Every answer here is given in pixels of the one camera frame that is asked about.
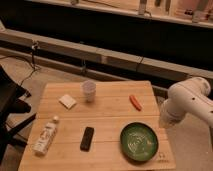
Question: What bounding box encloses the green ceramic bowl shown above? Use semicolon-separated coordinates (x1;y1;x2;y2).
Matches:
120;122;159;162

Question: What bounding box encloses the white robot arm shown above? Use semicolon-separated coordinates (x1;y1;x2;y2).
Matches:
159;77;213;150

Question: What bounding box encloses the clear plastic cup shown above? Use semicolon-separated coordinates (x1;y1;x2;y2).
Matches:
81;80;96;102

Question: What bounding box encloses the orange carrot toy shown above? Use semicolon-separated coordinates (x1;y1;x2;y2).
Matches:
129;95;142;111

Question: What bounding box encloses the white sponge block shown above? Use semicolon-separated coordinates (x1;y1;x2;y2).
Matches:
59;94;76;109

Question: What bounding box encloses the black remote control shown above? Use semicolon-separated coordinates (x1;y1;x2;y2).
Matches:
80;127;94;151

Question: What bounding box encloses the white plastic bottle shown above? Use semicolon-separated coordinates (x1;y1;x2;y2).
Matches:
33;116;59;156

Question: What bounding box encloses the black office chair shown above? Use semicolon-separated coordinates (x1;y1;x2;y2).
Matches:
0;65;35;164

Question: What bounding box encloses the black floor cable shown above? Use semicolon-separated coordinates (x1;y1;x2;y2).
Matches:
0;40;42;88

